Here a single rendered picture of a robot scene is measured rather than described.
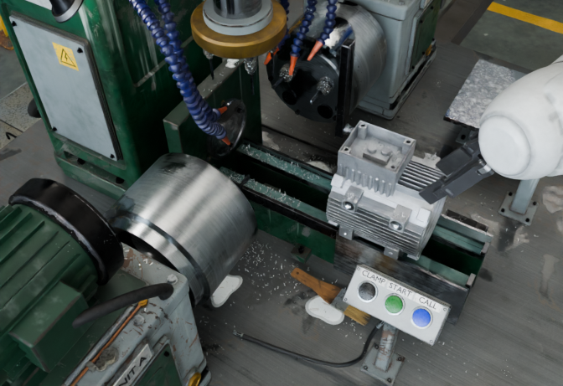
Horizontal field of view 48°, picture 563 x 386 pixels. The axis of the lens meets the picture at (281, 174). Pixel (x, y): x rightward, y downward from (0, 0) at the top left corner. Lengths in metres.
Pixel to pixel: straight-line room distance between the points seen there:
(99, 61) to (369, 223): 0.61
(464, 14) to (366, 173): 2.53
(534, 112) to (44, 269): 0.61
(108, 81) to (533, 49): 2.66
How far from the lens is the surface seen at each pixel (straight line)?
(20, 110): 2.59
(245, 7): 1.16
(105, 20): 1.22
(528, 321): 1.48
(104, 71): 1.28
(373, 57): 1.53
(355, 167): 1.22
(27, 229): 0.90
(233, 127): 1.47
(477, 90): 1.76
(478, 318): 1.45
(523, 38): 3.64
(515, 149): 0.72
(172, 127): 1.30
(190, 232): 1.11
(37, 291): 0.88
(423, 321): 1.10
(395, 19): 1.60
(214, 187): 1.15
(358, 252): 1.37
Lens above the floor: 2.01
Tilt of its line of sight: 48 degrees down
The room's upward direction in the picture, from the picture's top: 1 degrees counter-clockwise
